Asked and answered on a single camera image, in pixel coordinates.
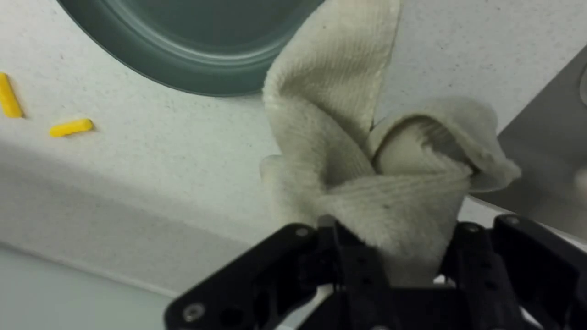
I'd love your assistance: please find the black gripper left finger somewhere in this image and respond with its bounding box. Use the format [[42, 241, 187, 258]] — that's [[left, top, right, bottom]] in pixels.
[[163, 221, 392, 330]]

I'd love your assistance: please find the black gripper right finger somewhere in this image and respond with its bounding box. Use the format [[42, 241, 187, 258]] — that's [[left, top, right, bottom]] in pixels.
[[438, 212, 587, 330]]

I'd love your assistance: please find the cream cloth towel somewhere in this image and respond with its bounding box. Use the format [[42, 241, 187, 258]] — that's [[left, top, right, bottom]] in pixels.
[[260, 0, 524, 289]]

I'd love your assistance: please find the dark green round plate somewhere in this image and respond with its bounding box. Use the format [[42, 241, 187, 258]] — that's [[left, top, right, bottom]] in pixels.
[[55, 0, 326, 96]]

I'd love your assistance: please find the small yellow piece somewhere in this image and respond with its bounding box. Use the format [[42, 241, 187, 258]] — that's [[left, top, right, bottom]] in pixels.
[[47, 116, 97, 138], [0, 71, 25, 120]]

